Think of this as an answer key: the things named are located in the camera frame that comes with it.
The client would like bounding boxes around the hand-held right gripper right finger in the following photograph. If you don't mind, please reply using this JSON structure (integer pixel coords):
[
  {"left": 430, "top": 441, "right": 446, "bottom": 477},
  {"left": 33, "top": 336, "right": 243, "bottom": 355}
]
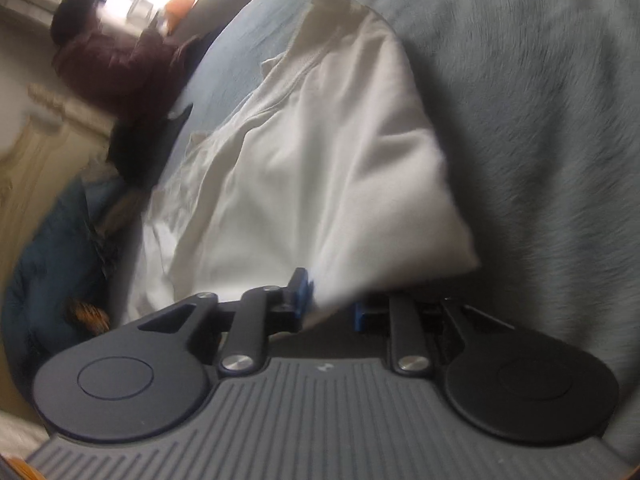
[{"left": 352, "top": 296, "right": 516, "bottom": 378}]

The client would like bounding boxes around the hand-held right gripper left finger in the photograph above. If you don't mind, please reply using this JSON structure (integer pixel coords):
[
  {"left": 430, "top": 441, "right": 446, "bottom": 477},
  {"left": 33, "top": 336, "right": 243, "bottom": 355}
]
[{"left": 137, "top": 267, "right": 313, "bottom": 376}]

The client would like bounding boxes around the white hoodie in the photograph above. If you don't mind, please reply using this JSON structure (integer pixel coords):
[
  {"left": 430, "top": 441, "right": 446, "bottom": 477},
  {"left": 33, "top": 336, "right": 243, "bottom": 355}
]
[{"left": 120, "top": 0, "right": 482, "bottom": 332}]

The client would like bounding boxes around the orange patterned packet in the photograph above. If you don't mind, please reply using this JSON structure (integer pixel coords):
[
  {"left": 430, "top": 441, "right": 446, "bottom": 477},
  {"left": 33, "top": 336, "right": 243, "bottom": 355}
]
[{"left": 67, "top": 300, "right": 111, "bottom": 334}]

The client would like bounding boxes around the black cloth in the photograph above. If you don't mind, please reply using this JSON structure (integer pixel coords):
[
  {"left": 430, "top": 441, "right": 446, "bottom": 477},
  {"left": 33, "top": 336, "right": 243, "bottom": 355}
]
[{"left": 107, "top": 102, "right": 196, "bottom": 192}]

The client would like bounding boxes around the blue quilt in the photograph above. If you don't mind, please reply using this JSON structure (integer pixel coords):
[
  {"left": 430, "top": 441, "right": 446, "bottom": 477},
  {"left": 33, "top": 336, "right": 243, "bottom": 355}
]
[{"left": 0, "top": 175, "right": 132, "bottom": 362}]

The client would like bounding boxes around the cream carved headboard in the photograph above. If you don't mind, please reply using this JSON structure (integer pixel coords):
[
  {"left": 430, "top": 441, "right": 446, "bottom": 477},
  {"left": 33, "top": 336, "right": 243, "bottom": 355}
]
[{"left": 0, "top": 80, "right": 117, "bottom": 282}]

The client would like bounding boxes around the orange bag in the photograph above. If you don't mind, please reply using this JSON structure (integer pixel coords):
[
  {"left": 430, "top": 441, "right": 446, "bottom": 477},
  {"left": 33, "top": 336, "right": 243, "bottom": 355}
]
[{"left": 165, "top": 0, "right": 194, "bottom": 32}]

